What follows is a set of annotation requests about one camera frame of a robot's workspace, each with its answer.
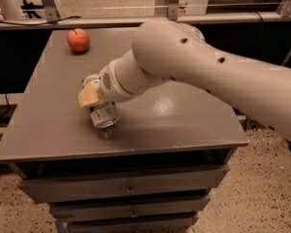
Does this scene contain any centre metal bracket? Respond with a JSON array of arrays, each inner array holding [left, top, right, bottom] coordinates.
[[168, 0, 178, 20]]

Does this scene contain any top grey drawer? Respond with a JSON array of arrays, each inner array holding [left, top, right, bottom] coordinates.
[[19, 165, 229, 203]]

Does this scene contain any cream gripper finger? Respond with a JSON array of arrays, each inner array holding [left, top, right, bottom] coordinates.
[[78, 81, 102, 108]]

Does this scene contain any bottom grey drawer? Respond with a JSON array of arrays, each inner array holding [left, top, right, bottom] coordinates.
[[69, 213, 198, 233]]

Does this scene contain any grey metal rail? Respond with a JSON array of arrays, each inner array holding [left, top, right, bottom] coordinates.
[[0, 12, 291, 30]]

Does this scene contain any red apple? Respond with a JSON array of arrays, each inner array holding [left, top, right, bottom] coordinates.
[[67, 28, 90, 52]]

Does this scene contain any black cable on rail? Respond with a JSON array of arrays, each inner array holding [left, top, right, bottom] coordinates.
[[0, 11, 81, 27]]

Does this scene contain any silver green 7up can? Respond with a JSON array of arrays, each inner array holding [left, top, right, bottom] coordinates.
[[81, 74, 119, 128]]

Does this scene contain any grey drawer cabinet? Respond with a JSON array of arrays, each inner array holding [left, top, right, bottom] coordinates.
[[0, 24, 249, 233]]

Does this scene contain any grey drawer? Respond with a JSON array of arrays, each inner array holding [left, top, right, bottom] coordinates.
[[50, 194, 210, 222], [69, 213, 198, 233], [19, 165, 229, 203]]

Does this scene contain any left metal bracket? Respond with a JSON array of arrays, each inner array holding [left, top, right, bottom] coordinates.
[[41, 0, 60, 22]]

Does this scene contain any middle grey drawer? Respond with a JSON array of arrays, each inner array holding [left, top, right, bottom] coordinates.
[[50, 194, 210, 222]]

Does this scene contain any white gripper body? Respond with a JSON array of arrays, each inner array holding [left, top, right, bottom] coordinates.
[[99, 61, 134, 103]]

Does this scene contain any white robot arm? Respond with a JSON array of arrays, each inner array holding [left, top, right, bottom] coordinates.
[[78, 20, 291, 142]]

